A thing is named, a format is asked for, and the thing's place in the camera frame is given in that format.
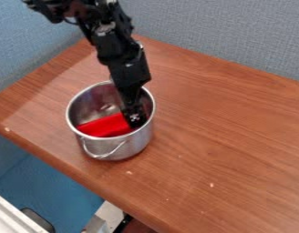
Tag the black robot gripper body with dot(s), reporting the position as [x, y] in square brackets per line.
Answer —
[127, 65]

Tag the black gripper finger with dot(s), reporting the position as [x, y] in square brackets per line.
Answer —
[132, 108]

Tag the stainless steel pot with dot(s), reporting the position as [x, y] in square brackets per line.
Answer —
[99, 101]

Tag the red plastic block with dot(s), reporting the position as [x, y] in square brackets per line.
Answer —
[108, 126]

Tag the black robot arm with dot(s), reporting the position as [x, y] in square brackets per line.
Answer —
[107, 28]

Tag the white box with black base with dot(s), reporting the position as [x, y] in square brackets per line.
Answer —
[16, 221]

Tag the grey table leg bracket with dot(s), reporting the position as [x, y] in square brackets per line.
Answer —
[105, 219]

